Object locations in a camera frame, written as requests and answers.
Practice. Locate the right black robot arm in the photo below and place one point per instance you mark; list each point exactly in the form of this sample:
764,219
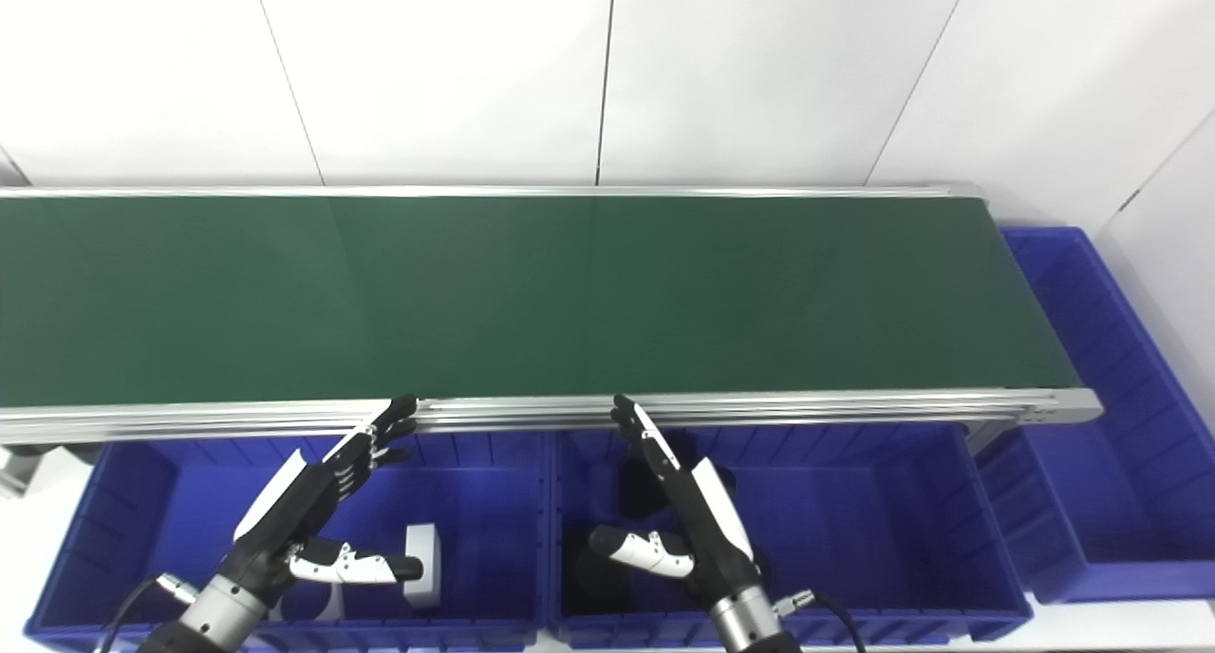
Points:
750,626

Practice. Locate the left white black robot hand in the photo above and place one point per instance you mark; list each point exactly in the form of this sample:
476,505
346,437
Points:
294,511

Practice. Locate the blue plastic bin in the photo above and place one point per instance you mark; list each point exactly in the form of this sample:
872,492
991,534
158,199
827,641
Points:
475,501
1092,463
854,520

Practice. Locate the green conveyor belt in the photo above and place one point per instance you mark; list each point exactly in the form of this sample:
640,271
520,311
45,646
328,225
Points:
570,292
854,408

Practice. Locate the white plastic part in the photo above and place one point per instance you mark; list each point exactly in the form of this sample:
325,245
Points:
422,563

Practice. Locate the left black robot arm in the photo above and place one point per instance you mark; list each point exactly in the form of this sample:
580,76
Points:
214,620

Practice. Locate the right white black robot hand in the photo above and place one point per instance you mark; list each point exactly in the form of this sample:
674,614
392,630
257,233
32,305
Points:
707,530

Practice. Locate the black plastic part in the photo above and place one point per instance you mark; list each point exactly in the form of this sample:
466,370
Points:
638,492
598,582

